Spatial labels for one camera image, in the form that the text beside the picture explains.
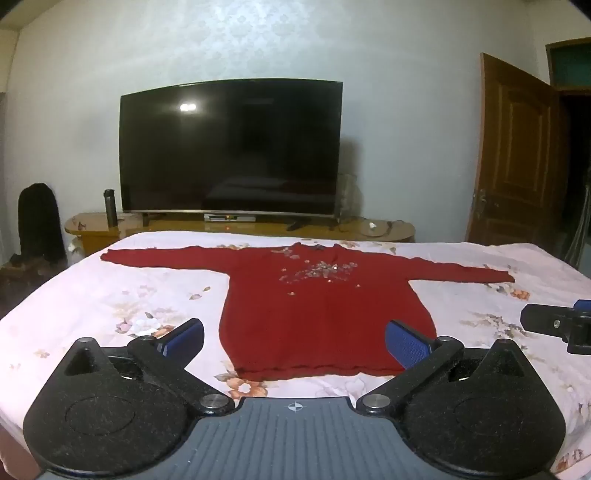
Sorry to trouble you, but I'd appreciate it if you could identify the dark thermos bottle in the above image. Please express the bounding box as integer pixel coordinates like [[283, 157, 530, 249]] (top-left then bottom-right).
[[102, 188, 119, 228]]

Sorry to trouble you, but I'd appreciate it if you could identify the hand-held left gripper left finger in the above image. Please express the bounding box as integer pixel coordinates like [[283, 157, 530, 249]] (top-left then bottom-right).
[[50, 318, 236, 416]]

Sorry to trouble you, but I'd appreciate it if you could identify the pink floral bedsheet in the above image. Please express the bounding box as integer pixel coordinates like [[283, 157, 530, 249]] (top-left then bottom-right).
[[0, 230, 591, 480]]

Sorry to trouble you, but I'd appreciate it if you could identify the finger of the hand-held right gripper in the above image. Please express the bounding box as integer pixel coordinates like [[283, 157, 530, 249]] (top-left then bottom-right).
[[520, 299, 591, 356]]

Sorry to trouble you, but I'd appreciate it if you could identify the red knit sweater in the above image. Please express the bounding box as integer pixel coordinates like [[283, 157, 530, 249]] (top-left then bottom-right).
[[100, 242, 516, 383]]

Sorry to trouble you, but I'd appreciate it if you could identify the brown wooden door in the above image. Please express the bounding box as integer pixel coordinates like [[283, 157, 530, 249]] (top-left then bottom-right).
[[465, 52, 572, 267]]

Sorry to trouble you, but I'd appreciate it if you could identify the glass dish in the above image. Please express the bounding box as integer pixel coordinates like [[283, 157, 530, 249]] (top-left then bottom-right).
[[361, 220, 394, 239]]

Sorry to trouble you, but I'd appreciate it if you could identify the wooden television stand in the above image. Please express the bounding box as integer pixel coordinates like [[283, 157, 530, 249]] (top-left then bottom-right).
[[64, 211, 417, 257]]

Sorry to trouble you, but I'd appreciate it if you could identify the black flat screen television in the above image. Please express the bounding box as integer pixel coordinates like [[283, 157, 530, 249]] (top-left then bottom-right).
[[119, 80, 344, 232]]

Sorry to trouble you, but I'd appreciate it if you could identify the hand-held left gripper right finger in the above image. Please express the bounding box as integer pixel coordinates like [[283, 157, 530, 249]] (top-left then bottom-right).
[[356, 319, 544, 416]]

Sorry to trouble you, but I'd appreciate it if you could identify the green transom window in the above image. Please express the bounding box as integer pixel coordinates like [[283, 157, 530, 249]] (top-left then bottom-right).
[[544, 37, 591, 94]]

